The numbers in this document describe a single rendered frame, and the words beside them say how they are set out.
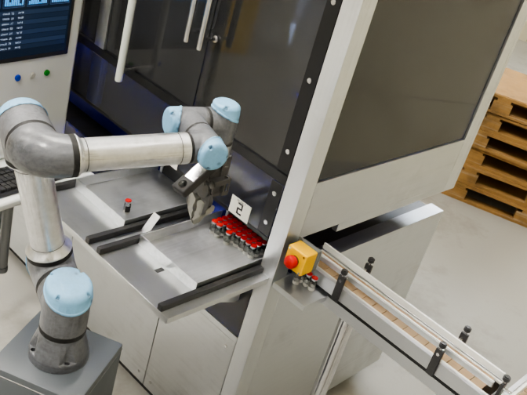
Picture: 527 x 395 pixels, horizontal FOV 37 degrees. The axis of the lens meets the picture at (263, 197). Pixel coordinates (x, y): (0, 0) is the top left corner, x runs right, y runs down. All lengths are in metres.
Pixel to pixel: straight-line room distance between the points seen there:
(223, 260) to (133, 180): 0.49
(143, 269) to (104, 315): 0.88
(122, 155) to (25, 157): 0.21
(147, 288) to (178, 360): 0.68
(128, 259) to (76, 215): 0.25
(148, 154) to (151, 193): 0.87
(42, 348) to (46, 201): 0.37
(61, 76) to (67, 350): 1.16
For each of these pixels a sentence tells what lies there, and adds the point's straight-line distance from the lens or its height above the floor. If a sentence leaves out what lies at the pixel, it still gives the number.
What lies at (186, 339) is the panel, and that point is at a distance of 2.75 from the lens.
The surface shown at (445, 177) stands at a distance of 2.97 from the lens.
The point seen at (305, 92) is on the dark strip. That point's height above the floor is 1.46.
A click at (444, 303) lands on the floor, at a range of 4.26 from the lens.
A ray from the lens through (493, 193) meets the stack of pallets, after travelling 5.39.
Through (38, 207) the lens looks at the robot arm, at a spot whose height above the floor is 1.18.
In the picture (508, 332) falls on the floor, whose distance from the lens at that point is 4.29.
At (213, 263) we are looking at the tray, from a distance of 2.35.
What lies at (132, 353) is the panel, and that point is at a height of 0.18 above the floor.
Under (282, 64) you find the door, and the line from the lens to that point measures 2.19.
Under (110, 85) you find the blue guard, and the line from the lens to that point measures 2.78.
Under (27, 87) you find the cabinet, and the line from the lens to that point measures 2.76.
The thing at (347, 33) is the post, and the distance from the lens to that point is 2.03.
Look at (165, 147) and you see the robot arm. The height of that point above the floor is 1.41.
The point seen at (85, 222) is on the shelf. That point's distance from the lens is 2.42.
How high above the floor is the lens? 2.21
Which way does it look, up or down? 29 degrees down
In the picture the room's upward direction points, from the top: 17 degrees clockwise
